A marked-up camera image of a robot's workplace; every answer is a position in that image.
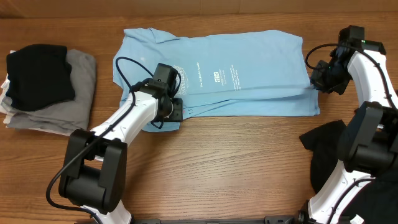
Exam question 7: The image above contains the light blue t-shirt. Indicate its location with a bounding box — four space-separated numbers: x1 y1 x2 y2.
113 28 320 119

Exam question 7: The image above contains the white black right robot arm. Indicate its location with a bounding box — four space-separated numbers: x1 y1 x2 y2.
304 39 397 223

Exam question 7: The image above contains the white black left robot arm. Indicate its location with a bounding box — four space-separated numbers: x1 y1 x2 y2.
53 78 182 223

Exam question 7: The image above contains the black shirt pile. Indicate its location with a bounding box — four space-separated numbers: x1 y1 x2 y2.
299 120 346 194

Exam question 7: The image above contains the folded grey garment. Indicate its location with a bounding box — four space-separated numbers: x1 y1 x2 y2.
3 49 96 136

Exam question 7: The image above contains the folded black garment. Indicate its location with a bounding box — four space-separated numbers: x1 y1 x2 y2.
6 44 75 111

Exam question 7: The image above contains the folded white garment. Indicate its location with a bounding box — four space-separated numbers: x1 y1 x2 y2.
0 49 16 116

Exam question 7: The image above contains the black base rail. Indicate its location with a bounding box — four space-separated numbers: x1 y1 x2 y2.
74 211 312 224

